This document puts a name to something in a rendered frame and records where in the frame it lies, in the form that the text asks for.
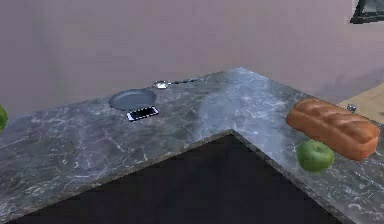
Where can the grey marble worktop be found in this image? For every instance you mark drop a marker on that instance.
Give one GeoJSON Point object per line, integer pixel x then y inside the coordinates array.
{"type": "Point", "coordinates": [206, 110]}

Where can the black and white phone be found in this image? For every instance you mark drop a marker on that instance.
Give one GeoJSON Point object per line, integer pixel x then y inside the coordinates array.
{"type": "Point", "coordinates": [142, 113]}

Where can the grey round plate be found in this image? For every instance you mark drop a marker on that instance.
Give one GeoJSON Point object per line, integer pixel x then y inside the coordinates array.
{"type": "Point", "coordinates": [132, 99]}

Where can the green apple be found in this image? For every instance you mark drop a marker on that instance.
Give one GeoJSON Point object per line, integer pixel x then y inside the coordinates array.
{"type": "Point", "coordinates": [314, 156]}

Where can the brown bread loaf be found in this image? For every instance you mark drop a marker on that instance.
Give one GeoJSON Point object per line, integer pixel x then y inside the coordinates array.
{"type": "Point", "coordinates": [333, 127]}

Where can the small silver shaker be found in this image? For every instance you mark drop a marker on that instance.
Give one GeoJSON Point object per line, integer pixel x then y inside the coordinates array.
{"type": "Point", "coordinates": [351, 107]}

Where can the green round fruit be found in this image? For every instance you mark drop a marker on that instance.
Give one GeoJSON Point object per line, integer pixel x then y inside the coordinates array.
{"type": "Point", "coordinates": [2, 117]}

